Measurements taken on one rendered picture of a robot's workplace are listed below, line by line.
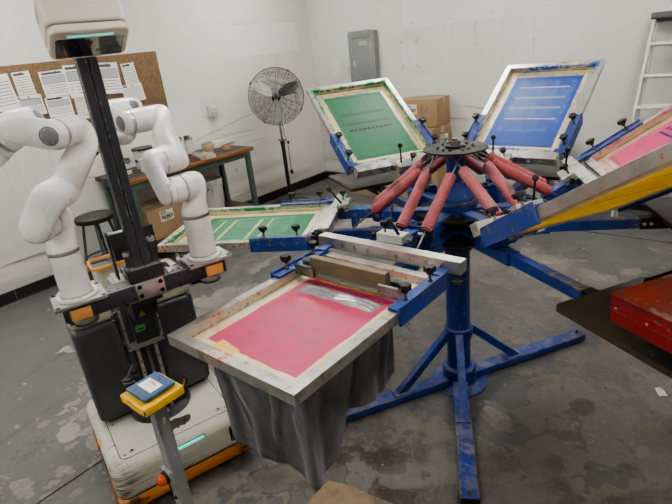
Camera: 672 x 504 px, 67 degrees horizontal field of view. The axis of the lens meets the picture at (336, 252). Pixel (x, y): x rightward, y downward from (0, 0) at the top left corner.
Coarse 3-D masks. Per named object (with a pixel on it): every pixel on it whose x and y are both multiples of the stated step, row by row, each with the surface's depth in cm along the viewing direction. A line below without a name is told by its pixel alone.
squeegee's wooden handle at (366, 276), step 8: (312, 256) 197; (320, 256) 196; (312, 264) 198; (320, 264) 195; (328, 264) 192; (336, 264) 189; (344, 264) 187; (352, 264) 186; (320, 272) 196; (328, 272) 194; (336, 272) 191; (344, 272) 188; (352, 272) 185; (360, 272) 183; (368, 272) 180; (376, 272) 178; (384, 272) 177; (344, 280) 189; (352, 280) 187; (360, 280) 184; (368, 280) 181; (376, 280) 179; (384, 280) 176; (376, 288) 180
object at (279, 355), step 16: (336, 304) 181; (384, 304) 178; (352, 320) 170; (368, 320) 169; (336, 336) 162; (256, 352) 158; (272, 352) 157; (288, 352) 156; (304, 352) 155; (320, 352) 154; (272, 368) 149; (288, 368) 148; (304, 368) 147
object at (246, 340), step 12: (336, 288) 193; (348, 288) 192; (276, 300) 189; (288, 300) 188; (300, 300) 187; (312, 300) 186; (324, 300) 185; (252, 312) 182; (264, 312) 181; (240, 324) 175; (216, 336) 170; (228, 336) 169; (240, 336) 168; (252, 336) 167; (264, 336) 166; (240, 348) 161; (252, 348) 160
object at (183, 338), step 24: (360, 264) 204; (384, 264) 200; (264, 288) 192; (216, 312) 178; (168, 336) 167; (192, 336) 170; (360, 336) 153; (216, 360) 151; (240, 360) 148; (336, 360) 143; (264, 384) 138; (288, 384) 135; (312, 384) 136
